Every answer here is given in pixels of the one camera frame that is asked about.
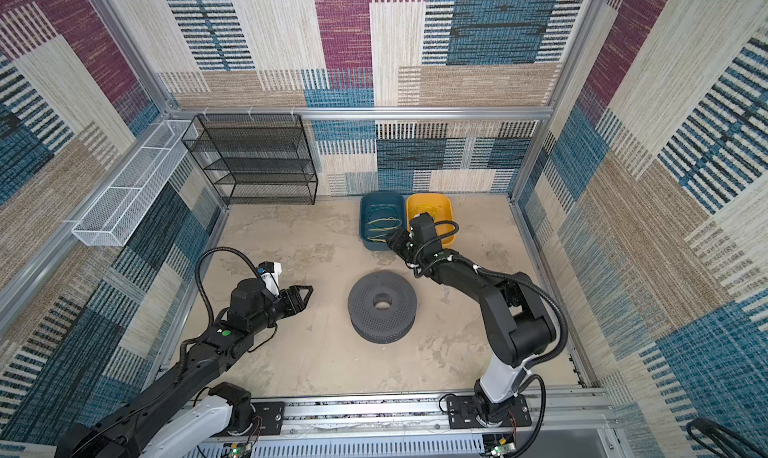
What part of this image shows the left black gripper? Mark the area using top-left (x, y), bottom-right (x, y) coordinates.
top-left (249, 283), bottom-right (312, 337)

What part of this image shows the teal plastic bin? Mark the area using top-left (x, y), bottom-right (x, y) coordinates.
top-left (359, 191), bottom-right (406, 251)

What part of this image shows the yellow plastic bin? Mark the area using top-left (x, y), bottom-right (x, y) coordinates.
top-left (405, 193), bottom-right (454, 236)

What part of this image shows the dark grey spool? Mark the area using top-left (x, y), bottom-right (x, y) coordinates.
top-left (347, 271), bottom-right (418, 344)

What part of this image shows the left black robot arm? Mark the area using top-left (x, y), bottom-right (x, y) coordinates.
top-left (55, 260), bottom-right (313, 457)

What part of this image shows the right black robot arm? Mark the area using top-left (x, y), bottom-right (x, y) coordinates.
top-left (386, 213), bottom-right (569, 426)

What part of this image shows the green cable coil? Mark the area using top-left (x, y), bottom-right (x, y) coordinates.
top-left (366, 217), bottom-right (402, 243)

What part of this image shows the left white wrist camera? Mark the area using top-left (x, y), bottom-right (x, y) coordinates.
top-left (257, 262), bottom-right (282, 297)

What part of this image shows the black wire shelf rack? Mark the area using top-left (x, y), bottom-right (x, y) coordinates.
top-left (182, 114), bottom-right (318, 206)

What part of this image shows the white mesh wall basket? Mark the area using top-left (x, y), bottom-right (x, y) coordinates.
top-left (72, 120), bottom-right (189, 247)

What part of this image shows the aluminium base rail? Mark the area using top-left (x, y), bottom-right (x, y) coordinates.
top-left (101, 387), bottom-right (619, 458)

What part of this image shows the black cable loop corner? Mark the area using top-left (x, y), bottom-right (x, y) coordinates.
top-left (685, 417), bottom-right (767, 458)

